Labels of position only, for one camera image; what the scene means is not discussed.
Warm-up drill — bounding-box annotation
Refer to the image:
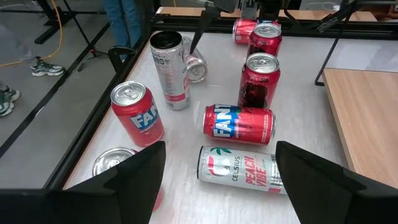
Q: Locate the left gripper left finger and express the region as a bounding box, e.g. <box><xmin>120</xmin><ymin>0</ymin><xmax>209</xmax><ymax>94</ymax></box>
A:
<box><xmin>0</xmin><ymin>141</ymin><xmax>167</xmax><ymax>224</ymax></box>

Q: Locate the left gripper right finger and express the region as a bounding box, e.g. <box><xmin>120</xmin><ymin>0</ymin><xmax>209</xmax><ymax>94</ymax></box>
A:
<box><xmin>275</xmin><ymin>141</ymin><xmax>398</xmax><ymax>224</ymax></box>

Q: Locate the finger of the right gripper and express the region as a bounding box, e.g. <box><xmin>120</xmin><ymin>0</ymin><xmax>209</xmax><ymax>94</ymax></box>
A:
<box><xmin>189</xmin><ymin>4</ymin><xmax>220</xmax><ymax>54</ymax></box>

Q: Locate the Celsius can with silver lid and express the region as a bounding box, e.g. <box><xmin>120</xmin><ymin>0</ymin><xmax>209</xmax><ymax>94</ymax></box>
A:
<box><xmin>182</xmin><ymin>35</ymin><xmax>208</xmax><ymax>84</ymax></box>

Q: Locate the Celsius can with black lid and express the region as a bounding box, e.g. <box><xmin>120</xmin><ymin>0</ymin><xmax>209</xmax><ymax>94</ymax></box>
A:
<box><xmin>196</xmin><ymin>145</ymin><xmax>289</xmax><ymax>196</ymax></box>
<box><xmin>149</xmin><ymin>30</ymin><xmax>192</xmax><ymax>111</ymax></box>

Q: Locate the wooden shelf with black legs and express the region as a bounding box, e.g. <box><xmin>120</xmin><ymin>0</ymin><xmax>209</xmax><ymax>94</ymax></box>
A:
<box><xmin>314</xmin><ymin>29</ymin><xmax>398</xmax><ymax>189</ymax></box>

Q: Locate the red Fanta can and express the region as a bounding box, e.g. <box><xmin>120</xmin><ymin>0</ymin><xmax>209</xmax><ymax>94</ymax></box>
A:
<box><xmin>202</xmin><ymin>103</ymin><xmax>277</xmax><ymax>146</ymax></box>
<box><xmin>110</xmin><ymin>80</ymin><xmax>165</xmax><ymax>148</ymax></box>
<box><xmin>232</xmin><ymin>17</ymin><xmax>259</xmax><ymax>45</ymax></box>
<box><xmin>237</xmin><ymin>52</ymin><xmax>281</xmax><ymax>110</ymax></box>
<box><xmin>91</xmin><ymin>146</ymin><xmax>165</xmax><ymax>214</ymax></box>
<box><xmin>247</xmin><ymin>22</ymin><xmax>283</xmax><ymax>58</ymax></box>

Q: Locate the person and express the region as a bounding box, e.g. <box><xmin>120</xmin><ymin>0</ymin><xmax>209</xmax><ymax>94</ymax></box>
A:
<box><xmin>103</xmin><ymin>0</ymin><xmax>142</xmax><ymax>62</ymax></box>
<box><xmin>0</xmin><ymin>23</ymin><xmax>66</xmax><ymax>118</ymax></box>

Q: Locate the thin black tripod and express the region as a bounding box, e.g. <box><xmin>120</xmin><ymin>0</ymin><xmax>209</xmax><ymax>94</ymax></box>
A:
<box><xmin>62</xmin><ymin>0</ymin><xmax>108</xmax><ymax>73</ymax></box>

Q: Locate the thick black stand base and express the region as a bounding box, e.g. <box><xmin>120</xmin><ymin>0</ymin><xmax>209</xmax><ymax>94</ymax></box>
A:
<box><xmin>0</xmin><ymin>0</ymin><xmax>108</xmax><ymax>45</ymax></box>

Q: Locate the yellow floor cable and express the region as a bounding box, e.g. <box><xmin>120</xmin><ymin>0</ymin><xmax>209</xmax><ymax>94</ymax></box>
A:
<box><xmin>0</xmin><ymin>0</ymin><xmax>63</xmax><ymax>68</ymax></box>

